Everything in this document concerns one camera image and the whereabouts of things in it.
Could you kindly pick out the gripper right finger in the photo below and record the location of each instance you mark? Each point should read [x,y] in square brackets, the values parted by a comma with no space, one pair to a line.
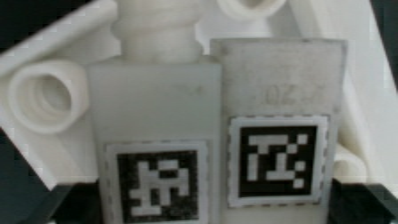
[362,204]

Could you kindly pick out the white table leg number 20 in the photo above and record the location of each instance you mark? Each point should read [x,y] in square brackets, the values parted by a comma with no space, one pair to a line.
[280,107]

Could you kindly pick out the white table leg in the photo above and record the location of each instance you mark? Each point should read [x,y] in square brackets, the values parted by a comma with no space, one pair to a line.
[154,108]

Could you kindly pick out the white square tabletop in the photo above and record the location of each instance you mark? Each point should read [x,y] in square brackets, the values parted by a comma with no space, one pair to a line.
[74,38]

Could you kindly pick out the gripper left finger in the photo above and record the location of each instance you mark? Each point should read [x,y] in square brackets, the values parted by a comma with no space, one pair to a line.
[69,206]

